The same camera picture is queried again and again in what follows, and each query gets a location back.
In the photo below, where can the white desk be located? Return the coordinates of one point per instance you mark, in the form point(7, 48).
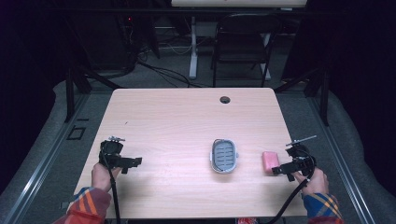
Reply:
point(193, 59)

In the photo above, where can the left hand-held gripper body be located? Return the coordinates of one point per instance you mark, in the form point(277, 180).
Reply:
point(110, 152)

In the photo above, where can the person's left hand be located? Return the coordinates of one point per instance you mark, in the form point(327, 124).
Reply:
point(101, 179)

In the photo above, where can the pink soap bar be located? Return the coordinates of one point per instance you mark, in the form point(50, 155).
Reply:
point(270, 161)

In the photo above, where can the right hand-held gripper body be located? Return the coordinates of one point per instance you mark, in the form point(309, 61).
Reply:
point(302, 160)

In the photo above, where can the aluminium floor rail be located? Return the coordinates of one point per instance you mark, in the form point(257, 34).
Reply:
point(342, 168)
point(46, 158)

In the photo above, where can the grey soap dish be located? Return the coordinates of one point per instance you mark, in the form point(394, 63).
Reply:
point(224, 155)

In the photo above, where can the black folding chair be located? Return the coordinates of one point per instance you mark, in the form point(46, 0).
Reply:
point(241, 43)

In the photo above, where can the black metal stand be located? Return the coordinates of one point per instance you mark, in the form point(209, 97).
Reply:
point(70, 93)
point(324, 99)

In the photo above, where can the person's right hand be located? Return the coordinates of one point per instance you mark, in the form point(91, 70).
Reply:
point(317, 185)

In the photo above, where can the dark equipment cabinet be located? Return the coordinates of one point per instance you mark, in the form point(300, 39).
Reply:
point(109, 40)

